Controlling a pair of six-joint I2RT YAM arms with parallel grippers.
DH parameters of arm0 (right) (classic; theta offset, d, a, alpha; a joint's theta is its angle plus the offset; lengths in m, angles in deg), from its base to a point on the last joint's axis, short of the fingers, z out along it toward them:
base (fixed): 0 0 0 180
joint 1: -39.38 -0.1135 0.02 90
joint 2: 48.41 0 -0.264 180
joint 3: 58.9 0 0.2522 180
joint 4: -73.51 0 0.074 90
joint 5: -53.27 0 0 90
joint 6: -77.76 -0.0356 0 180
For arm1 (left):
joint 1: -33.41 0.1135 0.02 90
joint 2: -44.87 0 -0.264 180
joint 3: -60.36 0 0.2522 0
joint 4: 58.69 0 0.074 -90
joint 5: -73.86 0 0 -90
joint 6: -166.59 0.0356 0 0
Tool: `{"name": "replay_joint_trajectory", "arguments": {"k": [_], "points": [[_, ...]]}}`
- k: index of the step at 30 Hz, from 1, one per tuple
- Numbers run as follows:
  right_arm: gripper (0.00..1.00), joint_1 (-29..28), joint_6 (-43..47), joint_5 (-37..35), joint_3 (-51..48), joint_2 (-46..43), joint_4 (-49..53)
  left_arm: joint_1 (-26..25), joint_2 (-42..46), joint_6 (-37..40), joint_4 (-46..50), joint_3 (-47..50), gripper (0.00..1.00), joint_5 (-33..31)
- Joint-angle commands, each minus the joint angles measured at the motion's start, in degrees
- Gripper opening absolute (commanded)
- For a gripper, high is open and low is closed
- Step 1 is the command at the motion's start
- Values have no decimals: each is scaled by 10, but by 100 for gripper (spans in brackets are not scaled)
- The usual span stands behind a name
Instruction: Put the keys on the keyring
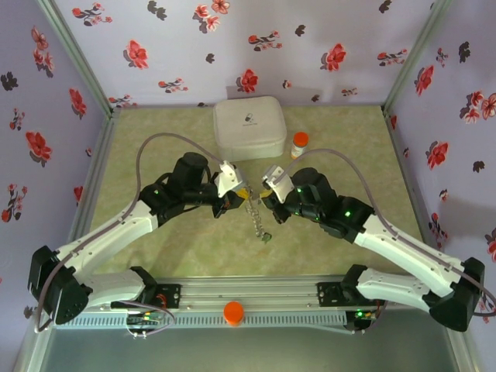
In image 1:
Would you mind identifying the aluminium frame post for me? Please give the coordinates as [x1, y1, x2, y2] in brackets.
[36, 0, 121, 119]
[381, 0, 456, 117]

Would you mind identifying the orange cylinder button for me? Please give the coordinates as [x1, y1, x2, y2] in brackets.
[222, 301, 245, 328]

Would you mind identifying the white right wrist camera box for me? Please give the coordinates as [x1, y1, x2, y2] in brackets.
[261, 164, 295, 204]

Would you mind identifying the orange-capped pill bottle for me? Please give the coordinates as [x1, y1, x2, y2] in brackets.
[290, 131, 310, 160]

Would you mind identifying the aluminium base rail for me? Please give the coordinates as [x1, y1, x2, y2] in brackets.
[87, 274, 435, 313]

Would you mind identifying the silver keyring chain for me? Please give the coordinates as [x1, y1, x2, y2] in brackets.
[245, 189, 268, 237]

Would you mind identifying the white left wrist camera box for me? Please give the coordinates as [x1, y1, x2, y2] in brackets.
[215, 159, 245, 197]

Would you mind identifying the grey metal sheet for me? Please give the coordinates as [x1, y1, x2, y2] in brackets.
[38, 327, 462, 372]

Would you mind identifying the white zipped medicine case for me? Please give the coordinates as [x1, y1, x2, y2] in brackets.
[212, 95, 288, 163]

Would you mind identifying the aluminium side rail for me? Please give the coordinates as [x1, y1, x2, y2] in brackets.
[57, 110, 121, 280]
[381, 108, 450, 264]

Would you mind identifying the slotted grey cable duct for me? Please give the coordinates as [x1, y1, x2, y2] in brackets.
[53, 312, 348, 330]

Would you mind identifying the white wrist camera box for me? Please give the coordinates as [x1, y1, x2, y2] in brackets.
[261, 164, 295, 204]
[215, 159, 245, 197]

